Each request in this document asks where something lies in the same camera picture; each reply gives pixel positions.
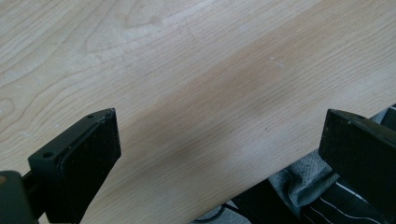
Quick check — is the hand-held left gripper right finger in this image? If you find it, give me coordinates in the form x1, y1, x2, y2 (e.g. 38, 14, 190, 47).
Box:
318, 108, 396, 222

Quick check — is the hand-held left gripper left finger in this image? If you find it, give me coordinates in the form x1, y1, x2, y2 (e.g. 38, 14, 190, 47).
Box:
27, 107, 122, 224

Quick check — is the black striped clothing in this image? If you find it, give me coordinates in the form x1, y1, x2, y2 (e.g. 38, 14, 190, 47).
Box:
232, 105, 396, 224

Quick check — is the black cable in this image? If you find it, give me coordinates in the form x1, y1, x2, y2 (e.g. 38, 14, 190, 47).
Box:
191, 203, 241, 224

